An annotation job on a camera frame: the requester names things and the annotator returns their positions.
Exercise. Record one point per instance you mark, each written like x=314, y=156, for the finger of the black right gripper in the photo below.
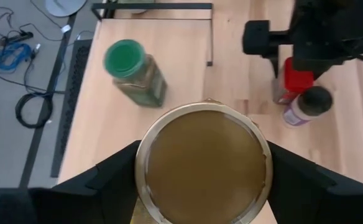
x=321, y=67
x=274, y=67

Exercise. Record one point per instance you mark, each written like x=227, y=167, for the green-lid oregano glass jar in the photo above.
x=131, y=71

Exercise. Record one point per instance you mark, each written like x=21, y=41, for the floor lamp round base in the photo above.
x=65, y=6

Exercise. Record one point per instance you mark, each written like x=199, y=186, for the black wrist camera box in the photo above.
x=256, y=37

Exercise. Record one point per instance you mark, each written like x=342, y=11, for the red-lid smoked paprika tin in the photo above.
x=296, y=79

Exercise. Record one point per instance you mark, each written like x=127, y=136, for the black-lid garlic powder bottle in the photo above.
x=309, y=105

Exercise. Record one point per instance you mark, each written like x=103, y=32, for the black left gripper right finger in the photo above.
x=318, y=199

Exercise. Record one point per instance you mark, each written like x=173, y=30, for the gold-lid furikake seasoning jar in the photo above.
x=206, y=165

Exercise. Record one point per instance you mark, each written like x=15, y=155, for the black power strip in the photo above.
x=20, y=36

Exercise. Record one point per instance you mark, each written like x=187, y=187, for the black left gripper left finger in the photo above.
x=76, y=196

